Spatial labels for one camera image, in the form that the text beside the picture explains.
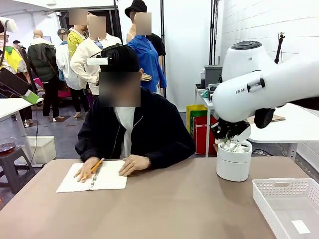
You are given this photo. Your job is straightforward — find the brown cardboard sheet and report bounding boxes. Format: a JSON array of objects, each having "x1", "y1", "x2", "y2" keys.
[{"x1": 270, "y1": 113, "x2": 287, "y2": 123}]

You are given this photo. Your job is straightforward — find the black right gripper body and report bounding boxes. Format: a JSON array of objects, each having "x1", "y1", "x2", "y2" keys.
[{"x1": 211, "y1": 119, "x2": 251, "y2": 139}]

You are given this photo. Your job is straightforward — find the white label in basket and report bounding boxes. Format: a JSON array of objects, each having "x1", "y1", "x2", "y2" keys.
[{"x1": 291, "y1": 220, "x2": 311, "y2": 235}]

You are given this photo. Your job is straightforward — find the mannequin with yellow scarf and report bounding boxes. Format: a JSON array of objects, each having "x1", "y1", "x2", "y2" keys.
[{"x1": 0, "y1": 31, "x2": 34, "y2": 127}]

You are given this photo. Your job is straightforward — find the white storage box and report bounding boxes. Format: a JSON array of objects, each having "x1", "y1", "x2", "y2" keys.
[{"x1": 19, "y1": 135, "x2": 57, "y2": 165}]

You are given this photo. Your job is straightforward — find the yellow and green bag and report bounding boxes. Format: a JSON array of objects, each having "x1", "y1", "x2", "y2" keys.
[{"x1": 186, "y1": 104, "x2": 209, "y2": 139}]

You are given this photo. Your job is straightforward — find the mannequin in cream jacket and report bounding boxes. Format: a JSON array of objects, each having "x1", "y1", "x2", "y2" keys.
[{"x1": 70, "y1": 16, "x2": 123, "y2": 97}]

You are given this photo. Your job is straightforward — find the person's left hand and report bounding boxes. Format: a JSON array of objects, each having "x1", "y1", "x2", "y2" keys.
[{"x1": 118, "y1": 154, "x2": 151, "y2": 177}]

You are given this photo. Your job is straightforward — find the white spiral notebook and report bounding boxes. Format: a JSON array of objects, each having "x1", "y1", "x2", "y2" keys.
[{"x1": 55, "y1": 160, "x2": 128, "y2": 194}]

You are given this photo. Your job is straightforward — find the person in black jacket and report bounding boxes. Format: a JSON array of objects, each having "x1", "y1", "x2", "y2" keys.
[{"x1": 74, "y1": 44, "x2": 196, "y2": 175}]

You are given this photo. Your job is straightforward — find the mannequin with cap, white shirt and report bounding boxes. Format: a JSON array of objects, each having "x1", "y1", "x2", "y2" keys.
[{"x1": 56, "y1": 27, "x2": 89, "y2": 119}]

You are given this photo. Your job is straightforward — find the black light stand pole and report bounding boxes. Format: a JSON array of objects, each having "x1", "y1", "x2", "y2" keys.
[
  {"x1": 160, "y1": 0, "x2": 167, "y2": 98},
  {"x1": 210, "y1": 0, "x2": 220, "y2": 66}
]

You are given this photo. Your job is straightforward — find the mannequin in blue shirt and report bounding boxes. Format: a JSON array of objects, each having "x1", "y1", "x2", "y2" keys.
[{"x1": 127, "y1": 12, "x2": 167, "y2": 95}]

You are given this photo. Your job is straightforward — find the grey box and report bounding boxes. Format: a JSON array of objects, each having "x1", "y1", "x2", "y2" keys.
[{"x1": 204, "y1": 65, "x2": 224, "y2": 89}]

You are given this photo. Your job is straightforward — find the grey plastic stool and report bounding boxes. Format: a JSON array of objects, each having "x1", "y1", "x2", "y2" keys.
[{"x1": 0, "y1": 146, "x2": 36, "y2": 195}]

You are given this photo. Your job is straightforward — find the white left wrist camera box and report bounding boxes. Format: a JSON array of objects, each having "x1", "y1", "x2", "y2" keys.
[{"x1": 0, "y1": 16, "x2": 18, "y2": 33}]

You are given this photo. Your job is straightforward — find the person's right forearm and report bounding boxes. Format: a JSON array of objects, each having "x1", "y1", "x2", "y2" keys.
[{"x1": 74, "y1": 131, "x2": 105, "y2": 162}]

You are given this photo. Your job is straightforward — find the white table with foot bars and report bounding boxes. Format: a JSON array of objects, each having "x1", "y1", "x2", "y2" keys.
[{"x1": 0, "y1": 97, "x2": 44, "y2": 167}]

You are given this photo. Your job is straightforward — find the mannequin with black bucket hat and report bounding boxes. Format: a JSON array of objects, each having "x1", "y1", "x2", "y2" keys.
[{"x1": 124, "y1": 0, "x2": 148, "y2": 44}]

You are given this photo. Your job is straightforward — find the black cap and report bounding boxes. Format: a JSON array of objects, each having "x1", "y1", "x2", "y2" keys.
[{"x1": 101, "y1": 44, "x2": 140, "y2": 73}]

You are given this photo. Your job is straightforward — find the white round bin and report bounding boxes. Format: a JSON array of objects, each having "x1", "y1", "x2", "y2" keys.
[{"x1": 215, "y1": 139, "x2": 253, "y2": 182}]

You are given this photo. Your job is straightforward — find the bowl of red liquid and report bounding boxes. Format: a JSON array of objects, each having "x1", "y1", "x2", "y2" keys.
[{"x1": 0, "y1": 137, "x2": 17, "y2": 153}]

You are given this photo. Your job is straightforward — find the white paper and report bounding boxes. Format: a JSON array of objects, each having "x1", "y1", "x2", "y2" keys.
[{"x1": 219, "y1": 141, "x2": 250, "y2": 153}]

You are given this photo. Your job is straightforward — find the tall black camera tripod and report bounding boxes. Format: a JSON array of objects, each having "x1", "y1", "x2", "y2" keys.
[{"x1": 274, "y1": 31, "x2": 286, "y2": 64}]

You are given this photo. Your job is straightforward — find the mannequin in dark puffer jacket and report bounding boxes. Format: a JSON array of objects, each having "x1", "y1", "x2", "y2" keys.
[{"x1": 27, "y1": 29, "x2": 60, "y2": 119}]

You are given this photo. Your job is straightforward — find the black right arm cable sleeve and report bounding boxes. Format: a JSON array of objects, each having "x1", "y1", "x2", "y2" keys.
[{"x1": 254, "y1": 96, "x2": 319, "y2": 129}]

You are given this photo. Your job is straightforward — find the large white table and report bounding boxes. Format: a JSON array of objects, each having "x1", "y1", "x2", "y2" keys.
[{"x1": 245, "y1": 102, "x2": 319, "y2": 160}]

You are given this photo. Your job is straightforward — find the person's right hand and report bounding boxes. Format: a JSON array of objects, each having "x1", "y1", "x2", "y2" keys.
[{"x1": 74, "y1": 156, "x2": 103, "y2": 184}]

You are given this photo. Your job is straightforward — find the yellow pencil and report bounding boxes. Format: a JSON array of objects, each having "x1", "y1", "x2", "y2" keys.
[{"x1": 82, "y1": 157, "x2": 106, "y2": 180}]

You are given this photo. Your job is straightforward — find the white head-mounted camera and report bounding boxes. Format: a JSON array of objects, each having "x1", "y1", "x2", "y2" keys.
[{"x1": 87, "y1": 44, "x2": 120, "y2": 66}]

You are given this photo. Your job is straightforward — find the small grey side table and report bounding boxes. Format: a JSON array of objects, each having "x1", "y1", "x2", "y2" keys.
[{"x1": 194, "y1": 86, "x2": 217, "y2": 157}]

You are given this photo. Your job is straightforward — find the mannequin in yellow jacket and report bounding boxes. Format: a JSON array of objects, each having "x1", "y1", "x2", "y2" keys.
[{"x1": 67, "y1": 8, "x2": 88, "y2": 59}]

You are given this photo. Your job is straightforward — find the white plastic lattice basket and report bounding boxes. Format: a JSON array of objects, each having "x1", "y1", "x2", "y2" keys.
[{"x1": 252, "y1": 177, "x2": 319, "y2": 239}]

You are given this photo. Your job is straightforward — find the mannequin in black t-shirt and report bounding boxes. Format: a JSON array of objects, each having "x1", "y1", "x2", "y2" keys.
[{"x1": 149, "y1": 32, "x2": 166, "y2": 75}]

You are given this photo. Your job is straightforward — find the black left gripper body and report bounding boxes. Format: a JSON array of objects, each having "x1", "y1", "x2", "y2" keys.
[{"x1": 0, "y1": 67, "x2": 30, "y2": 98}]

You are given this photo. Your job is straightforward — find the person's left forearm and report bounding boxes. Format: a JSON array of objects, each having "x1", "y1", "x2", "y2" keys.
[{"x1": 147, "y1": 139, "x2": 196, "y2": 170}]

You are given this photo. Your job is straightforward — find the grey tray with dark contents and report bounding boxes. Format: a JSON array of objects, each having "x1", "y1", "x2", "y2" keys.
[{"x1": 207, "y1": 83, "x2": 220, "y2": 97}]

